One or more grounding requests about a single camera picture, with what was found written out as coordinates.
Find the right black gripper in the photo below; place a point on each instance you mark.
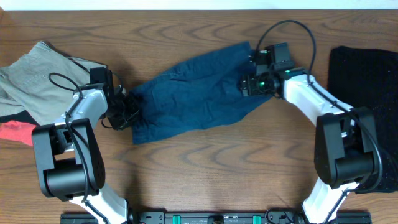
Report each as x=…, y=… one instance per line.
x=247, y=84

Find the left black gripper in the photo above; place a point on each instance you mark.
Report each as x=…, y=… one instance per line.
x=125, y=113

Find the navy blue shorts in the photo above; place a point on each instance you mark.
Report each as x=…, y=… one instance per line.
x=199, y=93

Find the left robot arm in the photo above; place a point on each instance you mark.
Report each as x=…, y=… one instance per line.
x=70, y=166

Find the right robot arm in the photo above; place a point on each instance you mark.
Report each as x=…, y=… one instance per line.
x=346, y=154

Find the folded khaki shorts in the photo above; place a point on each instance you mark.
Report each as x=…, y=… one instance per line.
x=25, y=85

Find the folded black garment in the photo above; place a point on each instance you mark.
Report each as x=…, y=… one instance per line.
x=23, y=117

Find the black knit garment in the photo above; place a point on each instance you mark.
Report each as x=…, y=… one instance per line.
x=368, y=78

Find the folded red garment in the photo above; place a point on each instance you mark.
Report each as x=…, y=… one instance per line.
x=17, y=131

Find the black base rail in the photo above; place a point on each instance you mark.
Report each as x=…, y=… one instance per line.
x=270, y=217

